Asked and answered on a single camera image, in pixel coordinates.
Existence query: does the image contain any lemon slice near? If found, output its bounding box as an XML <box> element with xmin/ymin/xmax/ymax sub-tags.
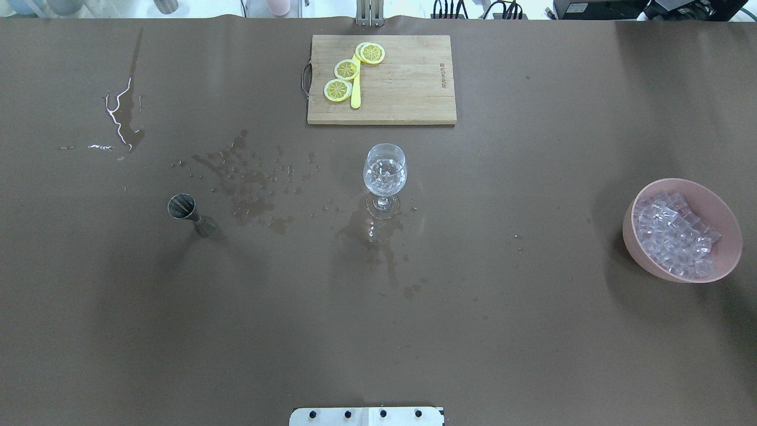
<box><xmin>323</xmin><ymin>79</ymin><xmax>352</xmax><ymax>102</ymax></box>

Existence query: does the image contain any pink plastic cup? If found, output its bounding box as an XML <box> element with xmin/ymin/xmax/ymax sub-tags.
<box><xmin>266</xmin><ymin>0</ymin><xmax>292</xmax><ymax>17</ymax></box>

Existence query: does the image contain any clear wine glass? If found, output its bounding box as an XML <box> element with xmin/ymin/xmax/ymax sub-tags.
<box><xmin>363</xmin><ymin>143</ymin><xmax>407</xmax><ymax>220</ymax></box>

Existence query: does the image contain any bamboo cutting board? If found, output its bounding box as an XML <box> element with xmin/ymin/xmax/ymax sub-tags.
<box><xmin>306</xmin><ymin>35</ymin><xmax>457</xmax><ymax>125</ymax></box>

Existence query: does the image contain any aluminium frame post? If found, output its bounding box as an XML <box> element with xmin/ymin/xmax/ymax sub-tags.
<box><xmin>356</xmin><ymin>0</ymin><xmax>386</xmax><ymax>27</ymax></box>

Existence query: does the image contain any clear ice cube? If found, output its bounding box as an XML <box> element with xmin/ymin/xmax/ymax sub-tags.
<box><xmin>365</xmin><ymin>161</ymin><xmax>406</xmax><ymax>196</ymax></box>

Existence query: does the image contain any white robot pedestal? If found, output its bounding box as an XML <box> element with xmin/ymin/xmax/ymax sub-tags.
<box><xmin>289</xmin><ymin>405</ymin><xmax>445</xmax><ymax>425</ymax></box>

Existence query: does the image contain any lemon slice middle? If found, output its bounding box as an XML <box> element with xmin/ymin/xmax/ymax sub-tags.
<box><xmin>334</xmin><ymin>59</ymin><xmax>361</xmax><ymax>82</ymax></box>

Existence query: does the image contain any lemon slice far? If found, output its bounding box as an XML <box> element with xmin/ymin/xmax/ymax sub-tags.
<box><xmin>356</xmin><ymin>41</ymin><xmax>386</xmax><ymax>64</ymax></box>

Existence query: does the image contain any steel jigger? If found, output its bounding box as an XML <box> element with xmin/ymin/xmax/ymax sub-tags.
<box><xmin>167</xmin><ymin>193</ymin><xmax>218</xmax><ymax>237</ymax></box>

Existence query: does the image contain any pink bowl of ice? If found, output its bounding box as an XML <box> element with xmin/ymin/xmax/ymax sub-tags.
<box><xmin>621</xmin><ymin>178</ymin><xmax>744</xmax><ymax>284</ymax></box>

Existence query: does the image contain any lemon slice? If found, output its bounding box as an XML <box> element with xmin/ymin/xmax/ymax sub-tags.
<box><xmin>334</xmin><ymin>59</ymin><xmax>361</xmax><ymax>82</ymax></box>
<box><xmin>323</xmin><ymin>79</ymin><xmax>352</xmax><ymax>102</ymax></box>
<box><xmin>356</xmin><ymin>41</ymin><xmax>386</xmax><ymax>64</ymax></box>

